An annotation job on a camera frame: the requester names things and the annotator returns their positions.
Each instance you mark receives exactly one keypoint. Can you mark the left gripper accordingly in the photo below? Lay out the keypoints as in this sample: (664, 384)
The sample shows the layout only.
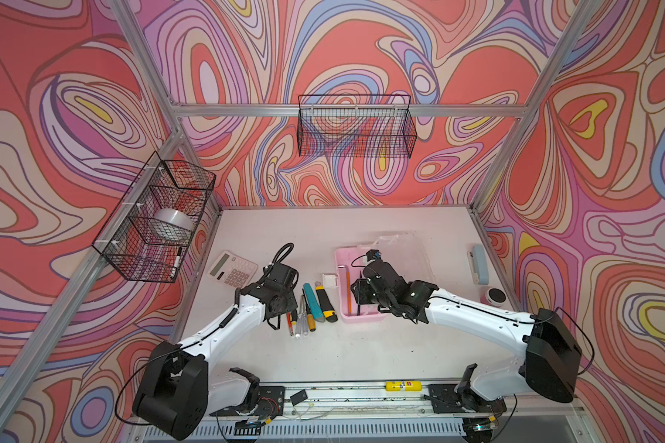
(292, 301)

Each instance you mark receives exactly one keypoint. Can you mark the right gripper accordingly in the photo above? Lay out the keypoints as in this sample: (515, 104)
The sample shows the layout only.
(363, 298)

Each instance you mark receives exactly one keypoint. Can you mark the red sleeve hex key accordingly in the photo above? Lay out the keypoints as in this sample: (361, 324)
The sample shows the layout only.
(290, 324)

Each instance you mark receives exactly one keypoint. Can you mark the pink plastic tool box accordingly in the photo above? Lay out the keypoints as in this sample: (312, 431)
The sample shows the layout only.
(403, 251)

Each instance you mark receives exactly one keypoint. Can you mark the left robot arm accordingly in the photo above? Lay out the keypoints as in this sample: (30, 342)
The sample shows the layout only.
(180, 387)

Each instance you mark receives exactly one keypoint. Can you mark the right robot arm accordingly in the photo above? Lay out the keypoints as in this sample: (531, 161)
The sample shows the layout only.
(545, 355)

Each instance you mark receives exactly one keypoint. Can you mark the black yellow phillips screwdriver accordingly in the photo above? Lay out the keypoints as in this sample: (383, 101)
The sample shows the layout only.
(293, 317)

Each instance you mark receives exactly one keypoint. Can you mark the pink calculator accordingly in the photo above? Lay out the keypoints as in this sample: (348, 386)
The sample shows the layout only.
(232, 270)

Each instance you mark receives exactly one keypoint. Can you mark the teal utility knife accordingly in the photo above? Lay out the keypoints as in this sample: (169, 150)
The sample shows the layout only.
(313, 304)

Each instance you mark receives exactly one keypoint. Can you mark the black yellow utility knife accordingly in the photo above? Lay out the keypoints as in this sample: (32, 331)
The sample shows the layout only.
(326, 306)

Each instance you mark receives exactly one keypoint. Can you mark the blue grey stapler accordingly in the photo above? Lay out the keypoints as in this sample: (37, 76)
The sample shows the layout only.
(479, 265)

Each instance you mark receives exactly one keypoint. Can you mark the black marker in basket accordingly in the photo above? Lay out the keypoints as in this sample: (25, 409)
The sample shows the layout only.
(176, 265)

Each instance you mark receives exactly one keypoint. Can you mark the yellow label tag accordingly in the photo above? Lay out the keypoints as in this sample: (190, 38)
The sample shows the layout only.
(404, 385)

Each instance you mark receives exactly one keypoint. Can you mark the pink round speaker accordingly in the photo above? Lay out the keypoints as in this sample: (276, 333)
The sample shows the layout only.
(494, 297)

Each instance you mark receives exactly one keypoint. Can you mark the silver tape roll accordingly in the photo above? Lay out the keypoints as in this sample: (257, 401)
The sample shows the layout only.
(175, 217)

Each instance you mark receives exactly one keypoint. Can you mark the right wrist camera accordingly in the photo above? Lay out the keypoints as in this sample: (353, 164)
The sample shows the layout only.
(372, 255)

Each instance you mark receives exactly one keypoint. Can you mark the clear handle screwdriver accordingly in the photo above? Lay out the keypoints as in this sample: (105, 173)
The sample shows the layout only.
(301, 326)

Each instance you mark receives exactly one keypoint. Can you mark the yellow handle screwdriver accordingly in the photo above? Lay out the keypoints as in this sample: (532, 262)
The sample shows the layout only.
(310, 321)

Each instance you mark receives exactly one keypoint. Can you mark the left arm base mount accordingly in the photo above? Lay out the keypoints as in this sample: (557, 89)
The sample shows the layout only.
(265, 402)

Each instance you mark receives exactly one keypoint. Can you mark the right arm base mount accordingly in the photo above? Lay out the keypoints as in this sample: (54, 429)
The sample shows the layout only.
(447, 398)

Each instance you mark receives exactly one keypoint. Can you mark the black wire basket left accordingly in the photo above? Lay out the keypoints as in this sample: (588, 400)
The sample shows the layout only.
(135, 244)

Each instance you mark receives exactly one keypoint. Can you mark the black wire basket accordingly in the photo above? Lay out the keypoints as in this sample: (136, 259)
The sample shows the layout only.
(351, 125)
(135, 244)

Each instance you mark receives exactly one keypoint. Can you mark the black wire basket back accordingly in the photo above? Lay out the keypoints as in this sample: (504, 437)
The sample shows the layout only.
(351, 125)

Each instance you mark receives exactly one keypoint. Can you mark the aluminium front rail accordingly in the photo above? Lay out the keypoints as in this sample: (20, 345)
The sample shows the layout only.
(312, 401)

